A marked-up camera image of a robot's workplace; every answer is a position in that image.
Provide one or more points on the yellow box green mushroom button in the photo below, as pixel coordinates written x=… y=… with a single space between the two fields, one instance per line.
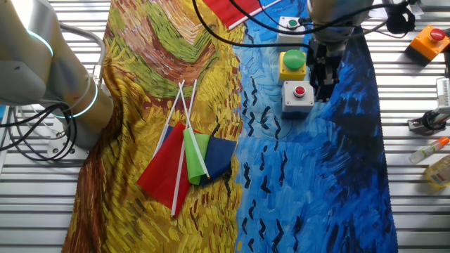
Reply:
x=293 y=70

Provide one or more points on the clear bottle yellow liquid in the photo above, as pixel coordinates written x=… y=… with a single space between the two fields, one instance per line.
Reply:
x=439 y=174

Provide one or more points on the silver ribbed camera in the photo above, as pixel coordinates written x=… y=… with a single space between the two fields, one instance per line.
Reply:
x=443 y=93

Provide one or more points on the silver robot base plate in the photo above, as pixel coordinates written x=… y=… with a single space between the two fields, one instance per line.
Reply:
x=61 y=151

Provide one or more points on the painted wheat field cloth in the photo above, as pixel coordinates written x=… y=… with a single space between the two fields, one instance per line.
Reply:
x=299 y=175

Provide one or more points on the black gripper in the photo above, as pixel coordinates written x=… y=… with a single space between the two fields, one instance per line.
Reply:
x=325 y=61

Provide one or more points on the large red flag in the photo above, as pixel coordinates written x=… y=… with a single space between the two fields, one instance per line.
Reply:
x=232 y=8

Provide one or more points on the white paper stack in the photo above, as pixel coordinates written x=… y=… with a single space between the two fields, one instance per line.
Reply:
x=379 y=13

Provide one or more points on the small red flag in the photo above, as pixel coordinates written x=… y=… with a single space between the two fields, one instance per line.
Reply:
x=161 y=175

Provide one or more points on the grey box green button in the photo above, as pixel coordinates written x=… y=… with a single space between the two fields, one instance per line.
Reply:
x=284 y=37

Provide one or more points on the grey box red button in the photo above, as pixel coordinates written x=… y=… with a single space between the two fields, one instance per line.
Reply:
x=297 y=103

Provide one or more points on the small green flag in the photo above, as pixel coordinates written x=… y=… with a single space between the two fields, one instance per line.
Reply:
x=193 y=158

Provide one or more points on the orange emergency stop box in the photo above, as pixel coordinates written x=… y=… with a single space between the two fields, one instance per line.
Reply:
x=425 y=45

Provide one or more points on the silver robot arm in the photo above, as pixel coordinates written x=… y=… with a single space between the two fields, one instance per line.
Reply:
x=35 y=70

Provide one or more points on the small blue flag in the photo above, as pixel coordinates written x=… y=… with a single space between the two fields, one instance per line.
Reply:
x=219 y=158

